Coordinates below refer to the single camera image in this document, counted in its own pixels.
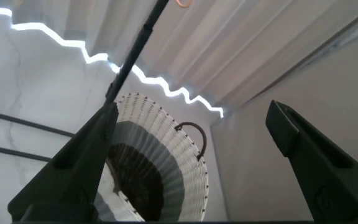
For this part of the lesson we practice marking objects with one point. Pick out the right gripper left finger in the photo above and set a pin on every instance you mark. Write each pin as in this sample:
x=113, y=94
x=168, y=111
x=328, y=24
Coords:
x=70, y=174

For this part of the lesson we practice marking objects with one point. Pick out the white laundry basket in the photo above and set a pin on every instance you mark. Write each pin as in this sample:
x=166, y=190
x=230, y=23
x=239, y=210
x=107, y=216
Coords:
x=179, y=155

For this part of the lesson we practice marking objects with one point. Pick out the pink clothes hanger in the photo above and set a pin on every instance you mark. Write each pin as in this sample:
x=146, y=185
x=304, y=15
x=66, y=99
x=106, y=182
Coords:
x=183, y=3

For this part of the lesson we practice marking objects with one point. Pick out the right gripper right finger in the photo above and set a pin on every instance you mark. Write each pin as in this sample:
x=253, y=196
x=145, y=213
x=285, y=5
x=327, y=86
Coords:
x=331, y=174

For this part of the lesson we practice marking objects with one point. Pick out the black clothes rack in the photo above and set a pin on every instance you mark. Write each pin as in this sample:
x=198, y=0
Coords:
x=135, y=49

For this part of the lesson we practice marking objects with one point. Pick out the white curtain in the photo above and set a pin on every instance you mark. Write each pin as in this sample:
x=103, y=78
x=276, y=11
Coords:
x=228, y=37

